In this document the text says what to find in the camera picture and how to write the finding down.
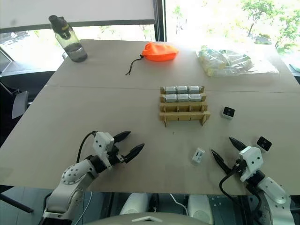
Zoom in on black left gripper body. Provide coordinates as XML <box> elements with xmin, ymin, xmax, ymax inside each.
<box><xmin>106</xmin><ymin>141</ymin><xmax>126</xmax><ymax>166</ymax></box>

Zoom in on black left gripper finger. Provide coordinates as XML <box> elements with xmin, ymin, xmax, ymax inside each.
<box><xmin>123</xmin><ymin>143</ymin><xmax>145</xmax><ymax>164</ymax></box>
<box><xmin>113</xmin><ymin>130</ymin><xmax>132</xmax><ymax>143</ymax></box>

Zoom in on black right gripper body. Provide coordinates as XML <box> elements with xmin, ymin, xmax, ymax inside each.
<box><xmin>230</xmin><ymin>159</ymin><xmax>247</xmax><ymax>176</ymax></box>

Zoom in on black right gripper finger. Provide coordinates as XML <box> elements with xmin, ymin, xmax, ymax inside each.
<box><xmin>210</xmin><ymin>149</ymin><xmax>232</xmax><ymax>175</ymax></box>
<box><xmin>228</xmin><ymin>136</ymin><xmax>248</xmax><ymax>152</ymax></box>

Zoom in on white rounded robot shell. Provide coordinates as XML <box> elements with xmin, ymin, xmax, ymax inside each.
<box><xmin>119</xmin><ymin>193</ymin><xmax>150</xmax><ymax>217</ymax></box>
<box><xmin>187</xmin><ymin>194</ymin><xmax>214</xmax><ymax>225</ymax></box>

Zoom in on wooden slotted rack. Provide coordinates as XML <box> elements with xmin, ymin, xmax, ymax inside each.
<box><xmin>159</xmin><ymin>85</ymin><xmax>211</xmax><ymax>128</ymax></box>

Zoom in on beige rounded robot torso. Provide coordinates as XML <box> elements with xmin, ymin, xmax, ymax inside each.
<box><xmin>88</xmin><ymin>211</ymin><xmax>212</xmax><ymax>225</ymax></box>

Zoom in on clear plastic bag with packets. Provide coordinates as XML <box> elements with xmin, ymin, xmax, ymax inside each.
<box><xmin>195</xmin><ymin>44</ymin><xmax>280</xmax><ymax>78</ymax></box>

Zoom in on dark translucent water bottle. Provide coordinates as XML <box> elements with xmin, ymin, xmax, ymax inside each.
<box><xmin>48</xmin><ymin>15</ymin><xmax>88</xmax><ymax>63</ymax></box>

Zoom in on grey chair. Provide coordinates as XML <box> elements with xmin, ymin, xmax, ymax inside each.
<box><xmin>0</xmin><ymin>81</ymin><xmax>29</xmax><ymax>120</ymax></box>

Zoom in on black table leg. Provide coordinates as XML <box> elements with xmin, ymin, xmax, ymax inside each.
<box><xmin>0</xmin><ymin>191</ymin><xmax>34</xmax><ymax>213</ymax></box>

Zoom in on white roller blind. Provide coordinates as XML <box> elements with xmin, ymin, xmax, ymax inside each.
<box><xmin>0</xmin><ymin>0</ymin><xmax>157</xmax><ymax>34</ymax></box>

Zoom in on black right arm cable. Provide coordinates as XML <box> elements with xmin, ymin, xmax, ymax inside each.
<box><xmin>219</xmin><ymin>172</ymin><xmax>263</xmax><ymax>225</ymax></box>

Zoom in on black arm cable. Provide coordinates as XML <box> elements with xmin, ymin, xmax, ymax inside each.
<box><xmin>219</xmin><ymin>172</ymin><xmax>263</xmax><ymax>225</ymax></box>
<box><xmin>76</xmin><ymin>131</ymin><xmax>98</xmax><ymax>165</ymax></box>

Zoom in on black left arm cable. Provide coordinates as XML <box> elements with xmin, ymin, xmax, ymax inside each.
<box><xmin>76</xmin><ymin>131</ymin><xmax>98</xmax><ymax>165</ymax></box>

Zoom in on white cable under table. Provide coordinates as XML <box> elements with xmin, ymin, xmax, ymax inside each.
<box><xmin>169</xmin><ymin>194</ymin><xmax>188</xmax><ymax>215</ymax></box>

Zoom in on orange drawstring pouch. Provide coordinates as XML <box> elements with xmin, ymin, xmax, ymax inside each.
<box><xmin>125</xmin><ymin>42</ymin><xmax>180</xmax><ymax>76</ymax></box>

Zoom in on black window frame post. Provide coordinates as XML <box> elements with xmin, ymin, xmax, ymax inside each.
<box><xmin>153</xmin><ymin>0</ymin><xmax>167</xmax><ymax>42</ymax></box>

